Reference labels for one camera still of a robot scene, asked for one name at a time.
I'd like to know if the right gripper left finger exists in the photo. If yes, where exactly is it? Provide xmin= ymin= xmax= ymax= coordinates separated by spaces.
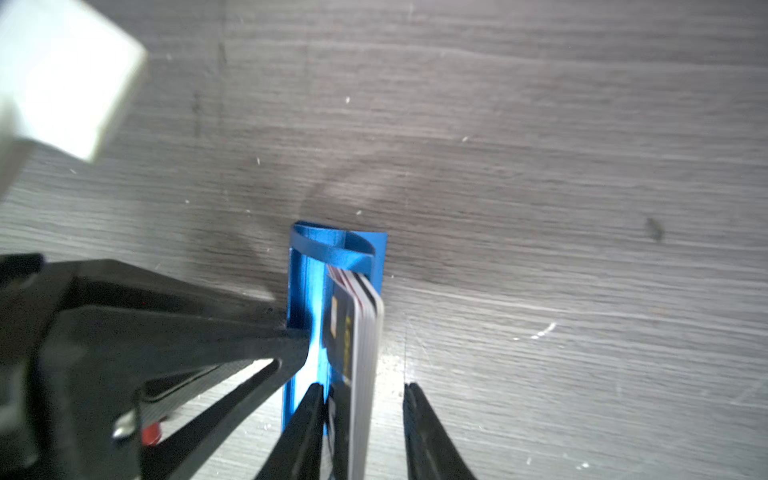
xmin=1 ymin=253 xmax=310 ymax=479

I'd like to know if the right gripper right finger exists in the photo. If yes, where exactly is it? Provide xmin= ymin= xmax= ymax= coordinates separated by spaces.
xmin=403 ymin=382 xmax=476 ymax=480

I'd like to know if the blue card box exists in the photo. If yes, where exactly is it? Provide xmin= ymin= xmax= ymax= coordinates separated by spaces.
xmin=282 ymin=221 xmax=388 ymax=428

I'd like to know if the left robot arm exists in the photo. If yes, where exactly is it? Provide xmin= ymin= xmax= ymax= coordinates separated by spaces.
xmin=1 ymin=1 xmax=148 ymax=191

